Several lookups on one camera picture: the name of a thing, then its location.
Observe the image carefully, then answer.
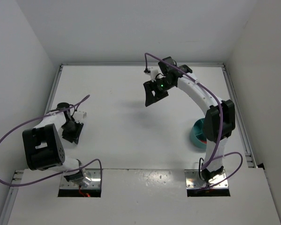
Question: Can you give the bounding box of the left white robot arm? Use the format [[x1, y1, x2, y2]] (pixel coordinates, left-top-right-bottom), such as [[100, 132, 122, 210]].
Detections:
[[22, 102, 85, 184]]

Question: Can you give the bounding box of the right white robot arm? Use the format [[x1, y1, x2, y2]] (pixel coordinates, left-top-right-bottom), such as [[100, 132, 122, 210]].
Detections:
[[144, 57, 235, 182]]

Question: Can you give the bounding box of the teal divided round container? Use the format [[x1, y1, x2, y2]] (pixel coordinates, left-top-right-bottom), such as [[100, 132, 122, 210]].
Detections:
[[190, 118, 207, 150]]

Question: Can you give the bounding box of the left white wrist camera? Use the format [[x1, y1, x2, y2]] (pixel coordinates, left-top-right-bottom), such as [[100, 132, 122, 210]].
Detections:
[[72, 111, 87, 123]]

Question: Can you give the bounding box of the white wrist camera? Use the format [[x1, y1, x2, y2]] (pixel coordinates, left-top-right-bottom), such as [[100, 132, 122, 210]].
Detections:
[[144, 68, 159, 82], [72, 111, 87, 123]]

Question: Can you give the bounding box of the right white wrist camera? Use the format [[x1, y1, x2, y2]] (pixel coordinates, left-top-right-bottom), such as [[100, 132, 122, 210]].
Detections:
[[144, 68, 159, 82]]

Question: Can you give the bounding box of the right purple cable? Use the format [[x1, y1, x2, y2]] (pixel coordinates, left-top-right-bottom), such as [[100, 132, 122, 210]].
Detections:
[[144, 52, 243, 190]]

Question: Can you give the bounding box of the purple cable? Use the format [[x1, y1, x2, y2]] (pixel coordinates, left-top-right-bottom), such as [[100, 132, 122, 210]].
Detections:
[[0, 94, 101, 187], [144, 52, 243, 190]]

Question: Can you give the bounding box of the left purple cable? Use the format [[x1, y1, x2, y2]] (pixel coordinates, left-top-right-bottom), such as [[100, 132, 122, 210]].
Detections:
[[0, 94, 101, 187]]

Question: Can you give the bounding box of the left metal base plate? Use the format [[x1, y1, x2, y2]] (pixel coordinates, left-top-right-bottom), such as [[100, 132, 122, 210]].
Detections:
[[60, 169, 101, 190]]

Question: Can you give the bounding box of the metal base plate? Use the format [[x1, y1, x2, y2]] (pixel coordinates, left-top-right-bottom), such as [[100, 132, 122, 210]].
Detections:
[[184, 170, 229, 190], [60, 169, 101, 190]]

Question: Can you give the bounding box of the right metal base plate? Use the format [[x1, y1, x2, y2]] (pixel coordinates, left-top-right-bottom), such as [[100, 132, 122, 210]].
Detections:
[[184, 170, 229, 190]]

